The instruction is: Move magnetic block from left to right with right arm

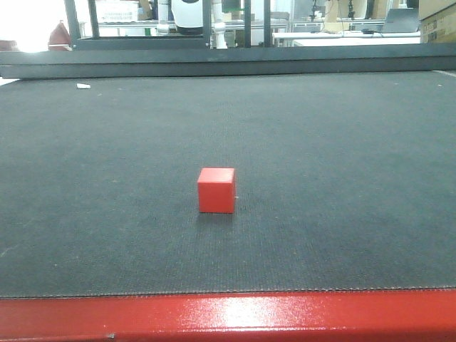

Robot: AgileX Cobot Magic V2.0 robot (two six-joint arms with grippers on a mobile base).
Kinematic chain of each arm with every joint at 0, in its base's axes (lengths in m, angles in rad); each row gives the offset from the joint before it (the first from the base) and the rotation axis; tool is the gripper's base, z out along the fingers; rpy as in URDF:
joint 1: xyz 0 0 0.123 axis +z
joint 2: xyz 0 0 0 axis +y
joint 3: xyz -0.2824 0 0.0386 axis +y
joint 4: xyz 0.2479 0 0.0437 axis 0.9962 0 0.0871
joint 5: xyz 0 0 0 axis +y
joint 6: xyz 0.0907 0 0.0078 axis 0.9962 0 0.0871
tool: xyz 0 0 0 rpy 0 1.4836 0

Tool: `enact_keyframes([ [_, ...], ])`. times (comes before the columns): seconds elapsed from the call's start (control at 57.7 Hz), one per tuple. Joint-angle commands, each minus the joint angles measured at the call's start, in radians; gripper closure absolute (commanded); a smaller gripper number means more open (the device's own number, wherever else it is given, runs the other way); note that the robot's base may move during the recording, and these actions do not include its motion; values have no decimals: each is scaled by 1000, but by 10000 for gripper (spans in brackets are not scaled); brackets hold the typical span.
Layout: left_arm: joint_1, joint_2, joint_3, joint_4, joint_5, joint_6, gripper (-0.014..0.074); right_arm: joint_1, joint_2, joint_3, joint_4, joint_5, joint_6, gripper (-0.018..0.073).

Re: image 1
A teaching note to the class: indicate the red magnetic cube block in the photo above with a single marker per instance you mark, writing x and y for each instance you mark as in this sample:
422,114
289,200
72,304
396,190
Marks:
216,188

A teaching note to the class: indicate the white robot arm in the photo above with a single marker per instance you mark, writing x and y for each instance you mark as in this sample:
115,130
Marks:
218,24

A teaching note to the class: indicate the dark grey woven mat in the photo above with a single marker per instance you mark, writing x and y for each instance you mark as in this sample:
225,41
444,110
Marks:
120,186

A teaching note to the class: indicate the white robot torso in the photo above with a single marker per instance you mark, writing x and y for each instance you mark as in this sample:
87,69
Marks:
188,17

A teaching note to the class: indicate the white lab table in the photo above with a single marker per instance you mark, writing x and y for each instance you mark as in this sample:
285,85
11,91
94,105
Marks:
344,38

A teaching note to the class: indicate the dark grey back board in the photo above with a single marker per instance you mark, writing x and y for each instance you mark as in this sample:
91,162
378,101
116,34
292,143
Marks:
203,62

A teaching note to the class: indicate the red bag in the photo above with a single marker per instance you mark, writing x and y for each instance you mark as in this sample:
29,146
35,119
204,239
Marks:
59,39

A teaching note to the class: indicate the grey laptop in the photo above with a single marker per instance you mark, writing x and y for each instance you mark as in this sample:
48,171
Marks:
401,21

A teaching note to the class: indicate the brown cardboard box right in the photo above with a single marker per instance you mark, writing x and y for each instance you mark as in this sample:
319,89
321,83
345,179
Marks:
437,21

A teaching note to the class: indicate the black metal frame stand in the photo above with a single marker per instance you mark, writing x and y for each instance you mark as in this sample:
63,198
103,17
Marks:
146,25

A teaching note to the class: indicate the red metal front rail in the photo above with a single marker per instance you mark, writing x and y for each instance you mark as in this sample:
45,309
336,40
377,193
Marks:
414,315

